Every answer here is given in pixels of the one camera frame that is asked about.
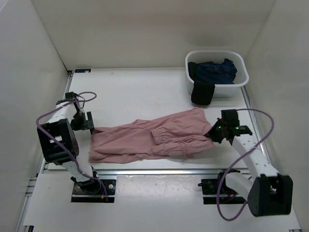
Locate pink trousers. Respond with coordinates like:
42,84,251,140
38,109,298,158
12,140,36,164
89,108,214,164

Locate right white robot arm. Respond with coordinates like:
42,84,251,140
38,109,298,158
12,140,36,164
206,118,293,217

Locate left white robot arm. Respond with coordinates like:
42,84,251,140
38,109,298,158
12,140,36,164
36,91,107,195

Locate black garment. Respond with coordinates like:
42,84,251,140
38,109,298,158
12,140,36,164
187,61,215,106

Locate blue label sticker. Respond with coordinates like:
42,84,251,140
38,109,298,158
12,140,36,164
74,69,91,73

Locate white plastic basket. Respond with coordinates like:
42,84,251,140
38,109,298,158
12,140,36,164
185,50,249,98

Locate dark blue garment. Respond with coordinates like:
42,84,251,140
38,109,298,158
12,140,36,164
202,58,238,85

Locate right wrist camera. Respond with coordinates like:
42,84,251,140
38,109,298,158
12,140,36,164
221,109,239,127

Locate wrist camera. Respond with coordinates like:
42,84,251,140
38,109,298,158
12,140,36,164
56,92,85,113
221,109,239,127

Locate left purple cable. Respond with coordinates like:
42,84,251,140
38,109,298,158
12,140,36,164
36,91,108,201

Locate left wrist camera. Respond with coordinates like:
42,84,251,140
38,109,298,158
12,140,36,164
56,92,85,113

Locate aluminium front rail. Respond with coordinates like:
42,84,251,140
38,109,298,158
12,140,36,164
41,168,249,177

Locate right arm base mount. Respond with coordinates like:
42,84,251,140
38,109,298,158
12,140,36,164
197,179,245,205

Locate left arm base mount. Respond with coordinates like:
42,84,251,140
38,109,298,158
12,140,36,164
71,176,116,203

